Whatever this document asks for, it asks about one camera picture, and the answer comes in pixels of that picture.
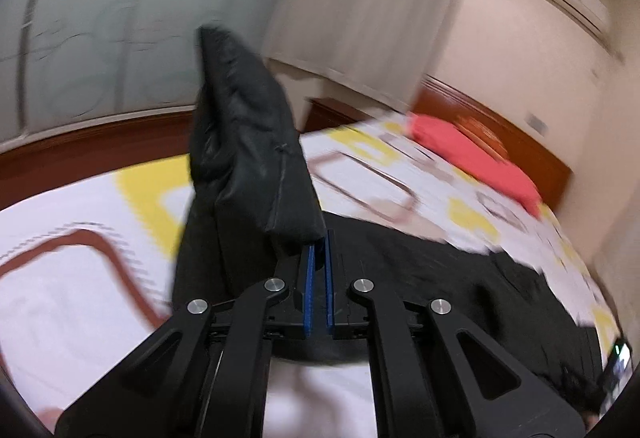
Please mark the brown wooden panel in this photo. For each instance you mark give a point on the brown wooden panel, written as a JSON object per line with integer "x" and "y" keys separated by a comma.
{"x": 75, "y": 152}

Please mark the wall socket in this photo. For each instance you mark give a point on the wall socket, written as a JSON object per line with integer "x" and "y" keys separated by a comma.
{"x": 536, "y": 123}

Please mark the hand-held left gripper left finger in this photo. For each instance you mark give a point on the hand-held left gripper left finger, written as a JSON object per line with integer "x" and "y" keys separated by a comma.
{"x": 310, "y": 290}

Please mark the white curtain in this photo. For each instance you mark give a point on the white curtain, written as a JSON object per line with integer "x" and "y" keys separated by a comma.
{"x": 360, "y": 7}

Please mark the bed with patterned sheet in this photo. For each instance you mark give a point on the bed with patterned sheet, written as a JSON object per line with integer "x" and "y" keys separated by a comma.
{"x": 75, "y": 268}

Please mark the orange patterned pillow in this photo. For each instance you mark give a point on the orange patterned pillow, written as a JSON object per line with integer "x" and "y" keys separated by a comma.
{"x": 482, "y": 132}

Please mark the brown wooden headboard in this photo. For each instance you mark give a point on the brown wooden headboard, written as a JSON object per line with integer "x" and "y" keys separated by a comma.
{"x": 530, "y": 145}

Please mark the dark wooden nightstand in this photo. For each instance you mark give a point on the dark wooden nightstand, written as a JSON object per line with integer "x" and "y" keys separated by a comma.
{"x": 325, "y": 115}

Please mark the frosted glass sliding door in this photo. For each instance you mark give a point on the frosted glass sliding door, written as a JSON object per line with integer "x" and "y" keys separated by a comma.
{"x": 125, "y": 17}

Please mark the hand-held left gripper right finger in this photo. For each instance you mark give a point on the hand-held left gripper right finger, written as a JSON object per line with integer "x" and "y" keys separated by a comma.
{"x": 330, "y": 288}

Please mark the black puffer jacket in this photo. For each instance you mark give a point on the black puffer jacket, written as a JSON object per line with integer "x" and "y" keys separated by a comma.
{"x": 250, "y": 142}

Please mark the red pillow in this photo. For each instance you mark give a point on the red pillow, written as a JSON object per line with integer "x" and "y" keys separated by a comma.
{"x": 465, "y": 152}

